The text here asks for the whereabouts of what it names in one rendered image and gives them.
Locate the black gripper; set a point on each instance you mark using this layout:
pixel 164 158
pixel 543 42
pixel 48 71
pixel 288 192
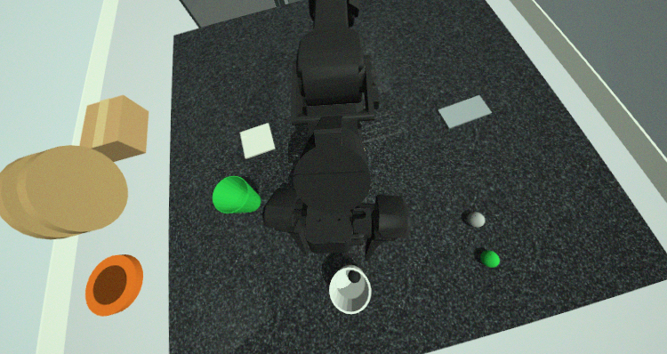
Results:
pixel 286 212

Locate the white ball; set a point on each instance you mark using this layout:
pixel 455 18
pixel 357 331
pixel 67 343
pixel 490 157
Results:
pixel 476 219

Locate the green ball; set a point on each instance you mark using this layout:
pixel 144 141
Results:
pixel 490 258

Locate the white square block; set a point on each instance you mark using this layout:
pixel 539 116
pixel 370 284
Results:
pixel 257 140

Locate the green cup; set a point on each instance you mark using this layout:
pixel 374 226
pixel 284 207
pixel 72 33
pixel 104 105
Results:
pixel 234 195

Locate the white cup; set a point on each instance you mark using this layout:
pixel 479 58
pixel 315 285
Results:
pixel 348 297

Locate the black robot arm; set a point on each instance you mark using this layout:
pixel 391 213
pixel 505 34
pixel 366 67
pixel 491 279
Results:
pixel 332 176

